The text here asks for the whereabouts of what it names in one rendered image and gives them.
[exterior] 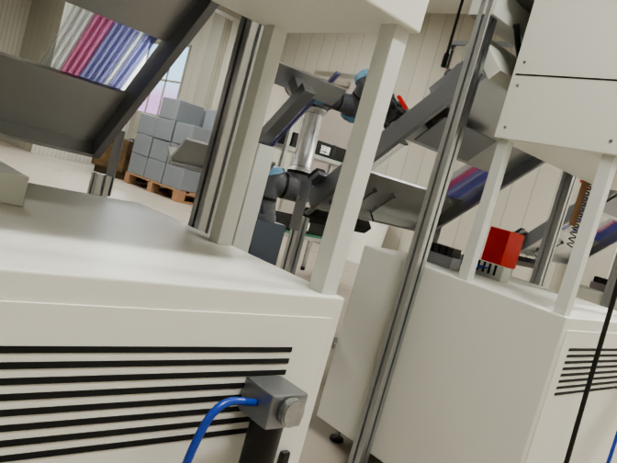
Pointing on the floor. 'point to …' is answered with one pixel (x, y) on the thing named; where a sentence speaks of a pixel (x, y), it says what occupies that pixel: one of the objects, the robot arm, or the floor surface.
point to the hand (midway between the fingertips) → (402, 143)
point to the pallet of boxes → (156, 163)
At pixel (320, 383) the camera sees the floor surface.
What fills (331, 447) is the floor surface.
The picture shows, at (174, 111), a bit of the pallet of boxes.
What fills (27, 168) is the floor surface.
